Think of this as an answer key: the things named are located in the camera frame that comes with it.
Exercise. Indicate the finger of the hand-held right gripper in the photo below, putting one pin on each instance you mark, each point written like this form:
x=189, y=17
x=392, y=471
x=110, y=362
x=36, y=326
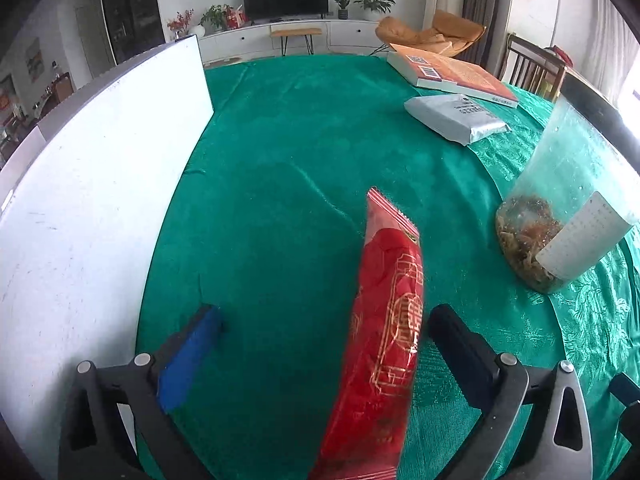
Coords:
x=627, y=389

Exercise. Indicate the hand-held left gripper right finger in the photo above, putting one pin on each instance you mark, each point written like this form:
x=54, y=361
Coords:
x=465, y=355

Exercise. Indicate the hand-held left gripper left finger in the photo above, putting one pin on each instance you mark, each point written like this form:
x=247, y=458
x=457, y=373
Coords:
x=187, y=360

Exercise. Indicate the red foil packet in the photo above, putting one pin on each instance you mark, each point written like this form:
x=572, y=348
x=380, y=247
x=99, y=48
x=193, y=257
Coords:
x=385, y=335

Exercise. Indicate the white storage box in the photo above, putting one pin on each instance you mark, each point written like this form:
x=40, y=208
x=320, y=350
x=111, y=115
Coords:
x=90, y=200

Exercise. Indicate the clear jar with black lid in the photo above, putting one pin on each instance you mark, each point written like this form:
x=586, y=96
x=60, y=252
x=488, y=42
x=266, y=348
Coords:
x=565, y=200

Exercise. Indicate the green tablecloth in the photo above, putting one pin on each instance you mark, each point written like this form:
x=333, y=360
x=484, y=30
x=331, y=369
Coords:
x=280, y=160

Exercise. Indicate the grey white pouch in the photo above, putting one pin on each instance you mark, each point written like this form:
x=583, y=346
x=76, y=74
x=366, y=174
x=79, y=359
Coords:
x=455, y=117

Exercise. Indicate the orange book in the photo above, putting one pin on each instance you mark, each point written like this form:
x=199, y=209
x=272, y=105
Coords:
x=460, y=75

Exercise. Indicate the wooden dining chair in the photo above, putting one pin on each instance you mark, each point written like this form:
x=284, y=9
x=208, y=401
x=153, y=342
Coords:
x=60, y=92

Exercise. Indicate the wooden crib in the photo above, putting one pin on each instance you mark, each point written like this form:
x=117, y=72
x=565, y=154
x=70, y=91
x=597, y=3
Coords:
x=530, y=65

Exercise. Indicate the orange lounge chair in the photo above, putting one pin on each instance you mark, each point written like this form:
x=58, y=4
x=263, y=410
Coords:
x=430, y=37

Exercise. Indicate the white tv cabinet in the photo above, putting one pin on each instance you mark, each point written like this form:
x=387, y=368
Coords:
x=250, y=42

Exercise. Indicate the red flowers in white vase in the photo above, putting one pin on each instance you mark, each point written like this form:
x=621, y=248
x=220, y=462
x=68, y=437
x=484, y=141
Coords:
x=195, y=31

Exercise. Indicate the white door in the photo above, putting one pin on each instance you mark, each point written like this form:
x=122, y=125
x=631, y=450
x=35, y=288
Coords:
x=95, y=40

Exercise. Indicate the white curtain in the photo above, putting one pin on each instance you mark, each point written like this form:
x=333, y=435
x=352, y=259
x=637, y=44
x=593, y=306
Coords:
x=612, y=45

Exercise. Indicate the red gift box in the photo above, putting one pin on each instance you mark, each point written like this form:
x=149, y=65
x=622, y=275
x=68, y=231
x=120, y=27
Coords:
x=235, y=19

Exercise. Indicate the wooden stool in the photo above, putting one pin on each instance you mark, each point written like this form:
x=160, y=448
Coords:
x=296, y=32

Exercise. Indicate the leafy potted plant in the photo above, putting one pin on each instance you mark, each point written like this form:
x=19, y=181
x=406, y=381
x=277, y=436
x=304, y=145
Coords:
x=214, y=15

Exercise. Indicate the grey curtain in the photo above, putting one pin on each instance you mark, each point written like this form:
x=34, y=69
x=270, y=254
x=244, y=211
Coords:
x=487, y=5

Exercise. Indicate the black display cabinet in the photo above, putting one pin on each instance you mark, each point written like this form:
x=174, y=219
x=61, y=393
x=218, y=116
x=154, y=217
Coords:
x=132, y=10

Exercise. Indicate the large green potted plant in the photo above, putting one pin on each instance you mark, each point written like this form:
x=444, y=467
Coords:
x=374, y=1

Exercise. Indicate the small potted plant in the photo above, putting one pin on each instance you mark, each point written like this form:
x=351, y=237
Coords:
x=342, y=5

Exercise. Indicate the wall picture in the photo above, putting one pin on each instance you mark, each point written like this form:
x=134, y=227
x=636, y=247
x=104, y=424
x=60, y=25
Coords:
x=33, y=60

